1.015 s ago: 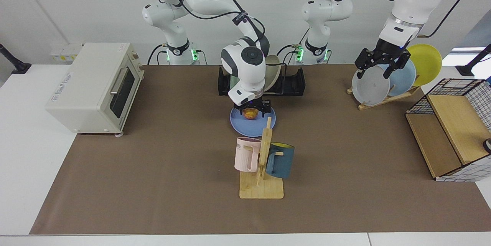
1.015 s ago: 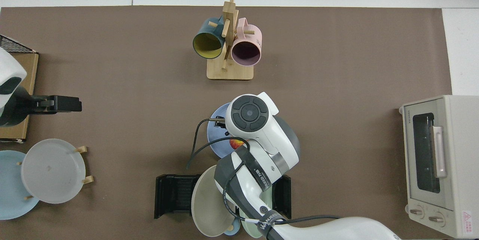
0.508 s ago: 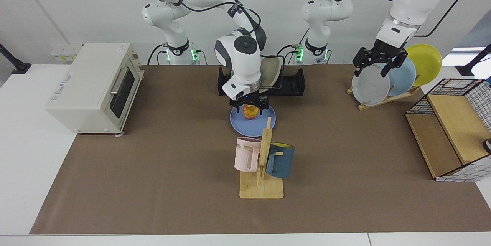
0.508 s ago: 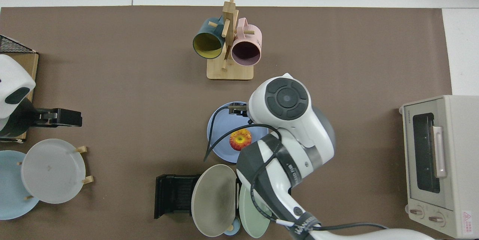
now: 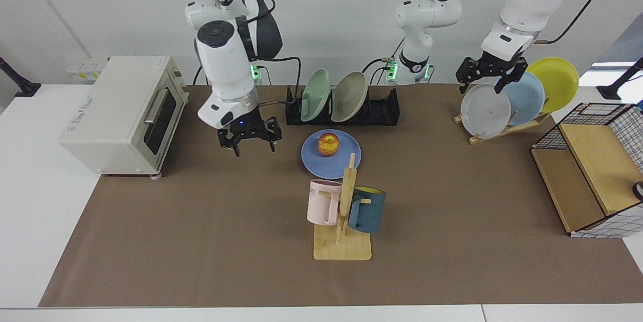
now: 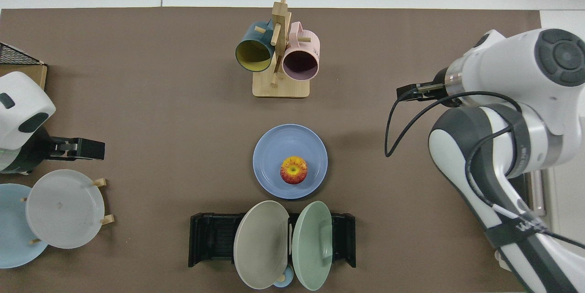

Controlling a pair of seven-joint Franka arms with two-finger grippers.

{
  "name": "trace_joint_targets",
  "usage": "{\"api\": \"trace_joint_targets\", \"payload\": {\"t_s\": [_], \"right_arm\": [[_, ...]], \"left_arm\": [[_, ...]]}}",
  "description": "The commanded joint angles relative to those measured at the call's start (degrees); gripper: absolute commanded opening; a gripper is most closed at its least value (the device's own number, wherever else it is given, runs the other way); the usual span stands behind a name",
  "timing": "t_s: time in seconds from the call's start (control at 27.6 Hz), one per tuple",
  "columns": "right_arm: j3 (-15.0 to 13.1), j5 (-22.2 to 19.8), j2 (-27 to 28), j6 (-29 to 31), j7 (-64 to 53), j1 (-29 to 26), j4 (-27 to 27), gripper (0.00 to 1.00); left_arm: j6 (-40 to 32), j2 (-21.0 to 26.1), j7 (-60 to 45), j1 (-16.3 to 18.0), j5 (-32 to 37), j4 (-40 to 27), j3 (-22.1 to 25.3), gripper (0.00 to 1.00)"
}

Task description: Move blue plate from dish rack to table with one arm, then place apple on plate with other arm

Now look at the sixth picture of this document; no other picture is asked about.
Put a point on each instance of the red yellow apple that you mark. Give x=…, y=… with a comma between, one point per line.
x=294, y=170

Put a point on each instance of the grey plate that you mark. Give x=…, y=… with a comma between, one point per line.
x=64, y=208

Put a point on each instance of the pale green plate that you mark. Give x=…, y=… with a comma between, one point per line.
x=311, y=247

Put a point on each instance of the brown table cloth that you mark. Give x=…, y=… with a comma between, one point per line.
x=137, y=101

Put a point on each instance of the light blue plate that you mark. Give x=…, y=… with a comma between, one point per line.
x=11, y=233

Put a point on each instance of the wooden cup stand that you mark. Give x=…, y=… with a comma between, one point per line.
x=281, y=87

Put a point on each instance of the pale toaster oven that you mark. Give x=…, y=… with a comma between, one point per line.
x=564, y=197

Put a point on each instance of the beige plate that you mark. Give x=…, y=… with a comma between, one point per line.
x=260, y=245

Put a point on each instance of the small blue round thing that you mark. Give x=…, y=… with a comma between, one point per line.
x=287, y=280

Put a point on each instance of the dark teal mug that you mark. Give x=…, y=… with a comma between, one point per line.
x=251, y=55

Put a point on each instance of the wooden plate rack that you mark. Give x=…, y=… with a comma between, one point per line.
x=100, y=182

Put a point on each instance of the pink mug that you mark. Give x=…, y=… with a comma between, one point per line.
x=306, y=41

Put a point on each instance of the black dish rack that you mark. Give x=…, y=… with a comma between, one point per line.
x=210, y=238

